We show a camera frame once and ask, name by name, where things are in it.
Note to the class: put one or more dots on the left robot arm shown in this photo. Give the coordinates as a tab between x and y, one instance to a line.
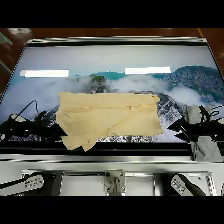
23	128

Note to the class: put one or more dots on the silver frame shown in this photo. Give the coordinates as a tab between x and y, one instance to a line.
83	163

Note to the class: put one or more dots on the beige shirt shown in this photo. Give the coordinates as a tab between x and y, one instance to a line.
110	115

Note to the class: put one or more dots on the grey garment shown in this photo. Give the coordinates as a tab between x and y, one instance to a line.
207	150

